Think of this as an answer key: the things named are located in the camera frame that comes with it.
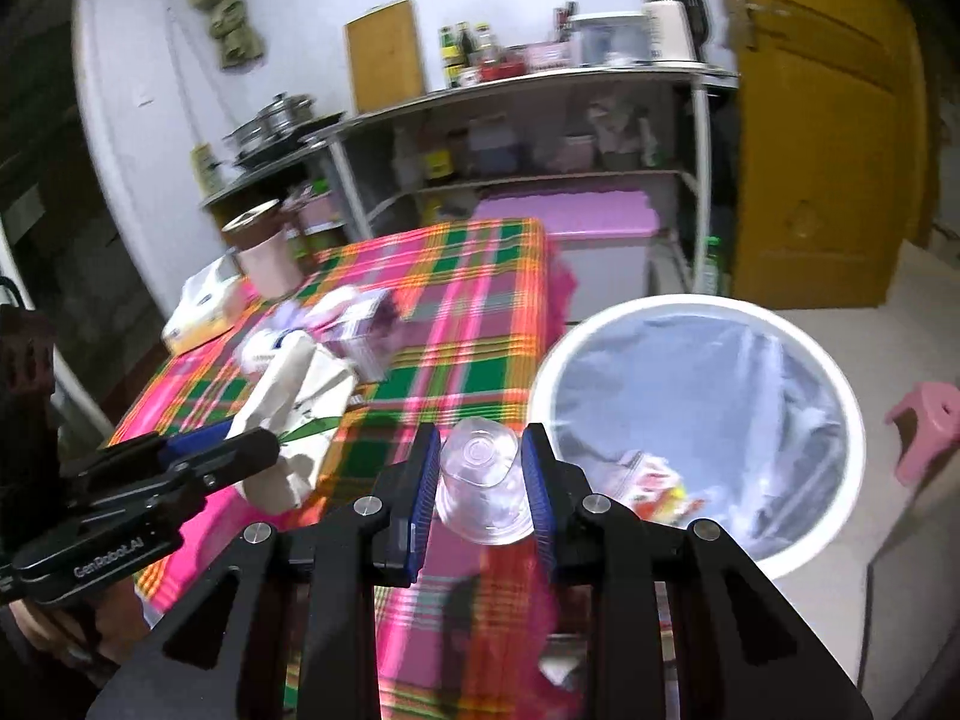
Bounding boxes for small purple carton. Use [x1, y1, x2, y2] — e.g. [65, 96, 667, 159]
[311, 289, 402, 380]

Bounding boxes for pink green plaid tablecloth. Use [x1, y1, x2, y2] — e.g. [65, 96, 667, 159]
[109, 217, 676, 720]

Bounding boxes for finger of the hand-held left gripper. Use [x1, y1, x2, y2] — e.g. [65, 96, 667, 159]
[60, 421, 235, 477]
[154, 427, 281, 500]

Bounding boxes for dark bottle with yellow label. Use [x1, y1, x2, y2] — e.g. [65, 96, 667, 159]
[421, 131, 457, 187]

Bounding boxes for purple liquid plastic jug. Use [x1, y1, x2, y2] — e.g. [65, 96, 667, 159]
[469, 116, 518, 173]

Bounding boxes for white crumpled wrapper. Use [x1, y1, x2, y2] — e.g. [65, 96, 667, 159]
[236, 322, 308, 376]

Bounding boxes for colourful snack wrapper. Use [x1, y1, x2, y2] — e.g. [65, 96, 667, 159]
[611, 450, 695, 530]

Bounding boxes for clear container with white lid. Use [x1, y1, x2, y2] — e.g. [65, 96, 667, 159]
[570, 11, 650, 67]

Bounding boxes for clear plastic cup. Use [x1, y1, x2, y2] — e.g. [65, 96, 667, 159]
[435, 420, 535, 547]

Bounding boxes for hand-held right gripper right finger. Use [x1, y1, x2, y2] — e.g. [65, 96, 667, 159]
[521, 422, 875, 720]

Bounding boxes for yellow wooden door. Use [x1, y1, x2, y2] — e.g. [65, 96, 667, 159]
[709, 0, 931, 310]

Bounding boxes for person's left hand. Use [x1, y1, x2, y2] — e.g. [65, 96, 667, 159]
[7, 585, 147, 665]

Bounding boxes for translucent grey bin liner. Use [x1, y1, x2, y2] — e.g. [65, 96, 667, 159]
[555, 311, 839, 563]

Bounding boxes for white round trash bin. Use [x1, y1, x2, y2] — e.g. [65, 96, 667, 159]
[529, 295, 867, 582]

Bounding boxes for crumpled plastic bags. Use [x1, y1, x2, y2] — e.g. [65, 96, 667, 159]
[589, 101, 661, 170]

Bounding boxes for steel pot with lid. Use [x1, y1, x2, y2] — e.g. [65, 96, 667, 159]
[257, 92, 316, 132]

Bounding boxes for wooden cutting board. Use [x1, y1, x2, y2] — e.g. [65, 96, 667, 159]
[343, 0, 427, 115]

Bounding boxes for small steel pot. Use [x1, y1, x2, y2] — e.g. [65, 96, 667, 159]
[223, 120, 265, 155]

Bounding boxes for pink plastic stool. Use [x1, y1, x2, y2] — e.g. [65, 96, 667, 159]
[885, 381, 960, 487]

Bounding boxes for green hanging cloth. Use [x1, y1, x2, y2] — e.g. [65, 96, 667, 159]
[176, 0, 267, 70]

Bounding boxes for pink jug with brown lid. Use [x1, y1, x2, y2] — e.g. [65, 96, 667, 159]
[221, 199, 301, 297]

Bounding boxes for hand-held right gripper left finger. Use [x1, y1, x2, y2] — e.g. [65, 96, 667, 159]
[85, 422, 443, 720]

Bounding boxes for pink lidded storage box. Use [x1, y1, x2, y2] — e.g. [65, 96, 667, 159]
[472, 187, 662, 308]

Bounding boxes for yellowish power strip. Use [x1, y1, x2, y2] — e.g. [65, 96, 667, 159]
[191, 142, 218, 196]

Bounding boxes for pink plastic basin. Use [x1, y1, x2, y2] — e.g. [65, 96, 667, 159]
[559, 133, 597, 170]

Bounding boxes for metal shelf rack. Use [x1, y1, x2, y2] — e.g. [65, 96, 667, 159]
[199, 64, 740, 297]

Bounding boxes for white yellow tissue pack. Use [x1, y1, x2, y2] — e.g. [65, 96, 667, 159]
[161, 255, 248, 353]

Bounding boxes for white electric kettle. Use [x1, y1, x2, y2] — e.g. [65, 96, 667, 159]
[641, 0, 707, 65]

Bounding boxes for white framed glass door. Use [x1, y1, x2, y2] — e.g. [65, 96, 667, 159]
[0, 0, 166, 451]

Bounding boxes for white leaf print paper bag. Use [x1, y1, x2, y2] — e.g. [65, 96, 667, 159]
[225, 334, 361, 515]

